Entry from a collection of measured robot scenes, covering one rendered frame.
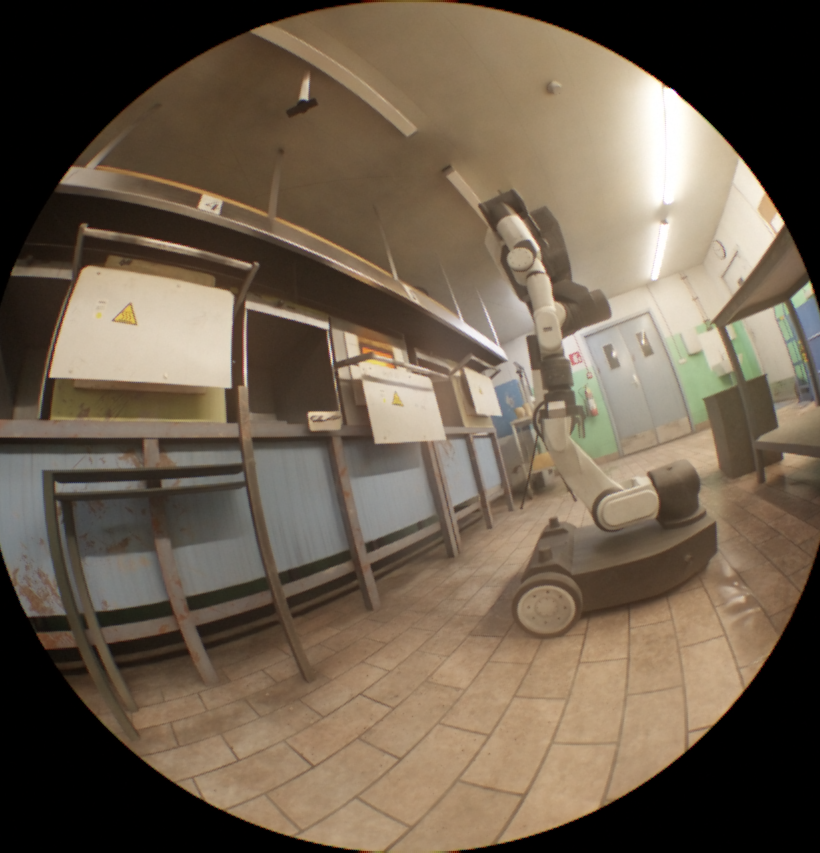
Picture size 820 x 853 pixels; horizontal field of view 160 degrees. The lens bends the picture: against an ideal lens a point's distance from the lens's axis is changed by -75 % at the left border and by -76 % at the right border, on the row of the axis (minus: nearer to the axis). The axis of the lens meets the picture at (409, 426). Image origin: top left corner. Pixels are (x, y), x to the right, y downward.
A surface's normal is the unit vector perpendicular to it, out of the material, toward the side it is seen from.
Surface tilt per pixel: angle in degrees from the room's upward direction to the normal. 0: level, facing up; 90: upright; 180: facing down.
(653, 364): 90
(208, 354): 90
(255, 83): 180
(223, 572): 90
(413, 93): 180
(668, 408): 90
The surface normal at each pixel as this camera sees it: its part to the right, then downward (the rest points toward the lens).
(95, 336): 0.76, -0.29
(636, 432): -0.60, -0.01
